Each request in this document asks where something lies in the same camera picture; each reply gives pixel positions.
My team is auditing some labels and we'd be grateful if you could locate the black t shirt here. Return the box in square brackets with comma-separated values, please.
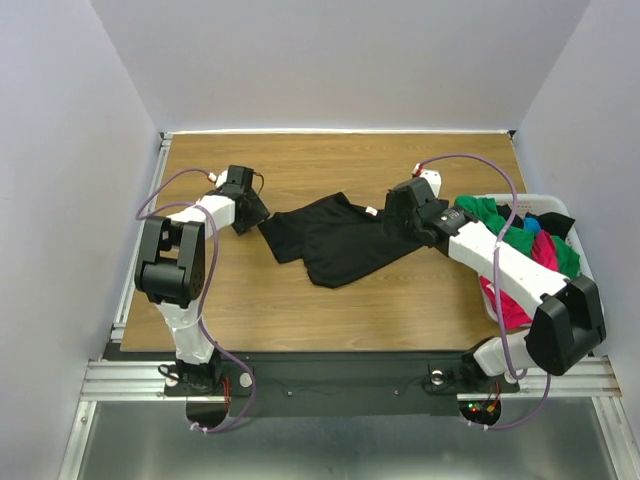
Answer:
[259, 192, 421, 289]
[510, 212, 575, 240]

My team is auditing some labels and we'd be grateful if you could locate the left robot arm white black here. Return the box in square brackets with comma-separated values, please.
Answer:
[134, 165, 269, 394]

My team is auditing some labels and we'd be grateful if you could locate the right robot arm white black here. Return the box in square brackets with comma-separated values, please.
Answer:
[383, 177, 606, 390]

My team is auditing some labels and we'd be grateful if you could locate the green t shirt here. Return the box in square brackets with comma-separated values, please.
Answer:
[453, 194, 582, 277]

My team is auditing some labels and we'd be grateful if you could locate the white laundry basket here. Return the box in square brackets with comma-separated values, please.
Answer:
[469, 192, 599, 326]

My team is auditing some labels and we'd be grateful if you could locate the blue t shirt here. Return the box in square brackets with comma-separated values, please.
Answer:
[522, 216, 542, 235]

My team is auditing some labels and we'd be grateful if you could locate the pink t shirt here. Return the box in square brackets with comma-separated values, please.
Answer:
[498, 233, 568, 329]

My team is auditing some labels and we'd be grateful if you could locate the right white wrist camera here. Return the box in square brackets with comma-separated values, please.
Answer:
[412, 164, 442, 198]

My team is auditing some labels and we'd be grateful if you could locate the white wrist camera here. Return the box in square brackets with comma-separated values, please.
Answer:
[412, 164, 442, 198]
[207, 170, 228, 188]

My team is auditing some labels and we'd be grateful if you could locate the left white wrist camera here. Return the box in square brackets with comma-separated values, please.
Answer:
[207, 170, 228, 188]

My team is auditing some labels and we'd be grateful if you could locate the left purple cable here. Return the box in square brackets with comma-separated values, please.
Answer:
[135, 167, 257, 435]

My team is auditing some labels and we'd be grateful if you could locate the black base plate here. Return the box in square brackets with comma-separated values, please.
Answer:
[158, 351, 519, 417]

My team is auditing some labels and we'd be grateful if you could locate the aluminium frame rail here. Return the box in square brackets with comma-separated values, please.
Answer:
[58, 132, 173, 479]

